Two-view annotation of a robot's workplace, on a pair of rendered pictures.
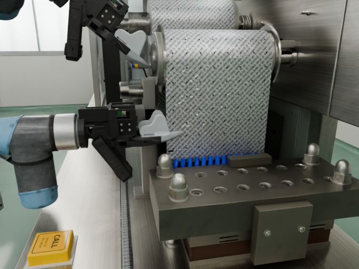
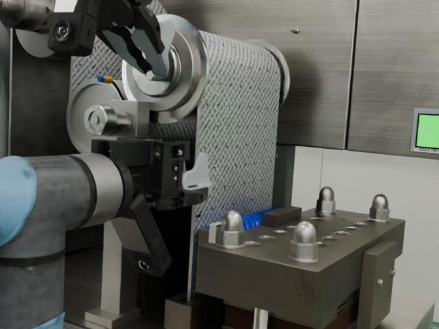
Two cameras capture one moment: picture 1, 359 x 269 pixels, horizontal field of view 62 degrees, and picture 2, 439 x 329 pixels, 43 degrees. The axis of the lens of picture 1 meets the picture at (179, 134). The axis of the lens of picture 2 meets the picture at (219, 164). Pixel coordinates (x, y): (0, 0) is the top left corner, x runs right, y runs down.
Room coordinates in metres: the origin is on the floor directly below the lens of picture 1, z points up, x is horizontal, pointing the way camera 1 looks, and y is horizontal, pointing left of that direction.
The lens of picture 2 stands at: (0.10, 0.55, 1.21)
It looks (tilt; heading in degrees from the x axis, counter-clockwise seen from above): 6 degrees down; 313
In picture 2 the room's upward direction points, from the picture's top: 3 degrees clockwise
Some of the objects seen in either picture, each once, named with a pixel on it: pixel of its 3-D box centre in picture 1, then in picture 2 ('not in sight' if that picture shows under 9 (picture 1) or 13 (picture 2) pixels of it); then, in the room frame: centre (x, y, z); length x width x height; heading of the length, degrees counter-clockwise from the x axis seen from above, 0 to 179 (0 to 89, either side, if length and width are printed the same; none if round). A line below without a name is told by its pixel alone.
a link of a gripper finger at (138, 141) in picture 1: (139, 139); (181, 195); (0.59, 0.08, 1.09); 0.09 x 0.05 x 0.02; 100
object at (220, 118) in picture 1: (218, 123); (238, 168); (0.64, -0.09, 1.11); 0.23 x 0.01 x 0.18; 101
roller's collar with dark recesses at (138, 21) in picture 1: (139, 24); (26, 9); (0.92, 0.12, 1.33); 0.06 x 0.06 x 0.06; 11
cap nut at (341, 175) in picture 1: (342, 170); (379, 206); (0.52, -0.31, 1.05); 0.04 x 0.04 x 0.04
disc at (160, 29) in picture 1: (160, 59); (163, 69); (0.68, 0.04, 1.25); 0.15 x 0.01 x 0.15; 11
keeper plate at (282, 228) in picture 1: (281, 233); (379, 284); (0.45, -0.18, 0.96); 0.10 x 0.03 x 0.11; 101
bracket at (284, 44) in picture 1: (282, 42); not in sight; (0.74, -0.25, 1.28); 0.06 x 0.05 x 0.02; 101
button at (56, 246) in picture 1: (52, 246); not in sight; (0.48, 0.24, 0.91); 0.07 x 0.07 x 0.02; 11
